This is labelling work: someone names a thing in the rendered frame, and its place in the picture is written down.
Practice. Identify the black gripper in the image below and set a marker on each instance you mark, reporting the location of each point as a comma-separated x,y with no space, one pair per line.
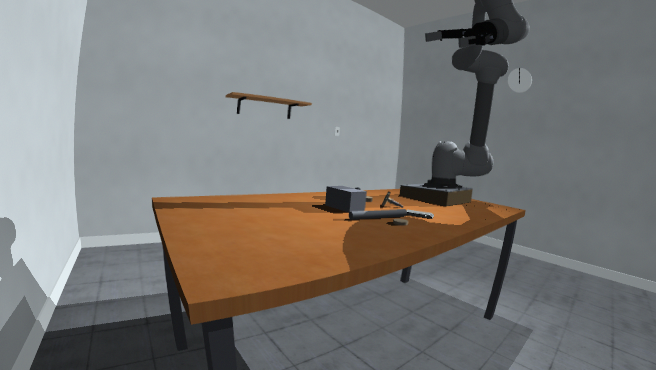
472,36

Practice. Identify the long grey metal rod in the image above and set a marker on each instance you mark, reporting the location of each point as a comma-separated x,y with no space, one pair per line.
354,215

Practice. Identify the grey shaft with beige toothed gear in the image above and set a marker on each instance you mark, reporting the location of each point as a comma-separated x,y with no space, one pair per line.
390,200

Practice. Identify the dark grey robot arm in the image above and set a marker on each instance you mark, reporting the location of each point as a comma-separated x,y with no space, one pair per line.
475,159

